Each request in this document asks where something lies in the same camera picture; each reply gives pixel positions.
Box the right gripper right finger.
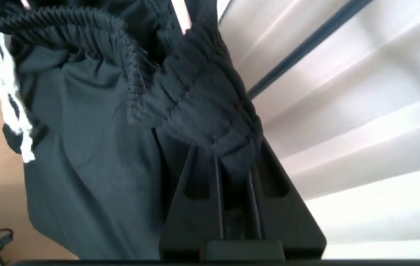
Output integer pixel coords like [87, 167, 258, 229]
[248, 138, 328, 260]

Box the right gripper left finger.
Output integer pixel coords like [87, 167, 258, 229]
[158, 145, 225, 260]

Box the black garment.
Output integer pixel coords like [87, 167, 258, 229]
[0, 0, 265, 260]

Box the pink clothes hanger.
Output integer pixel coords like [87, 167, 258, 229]
[19, 0, 193, 35]

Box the black clothes rack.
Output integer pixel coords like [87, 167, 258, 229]
[247, 0, 373, 100]

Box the beige curtain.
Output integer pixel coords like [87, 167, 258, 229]
[216, 0, 420, 260]

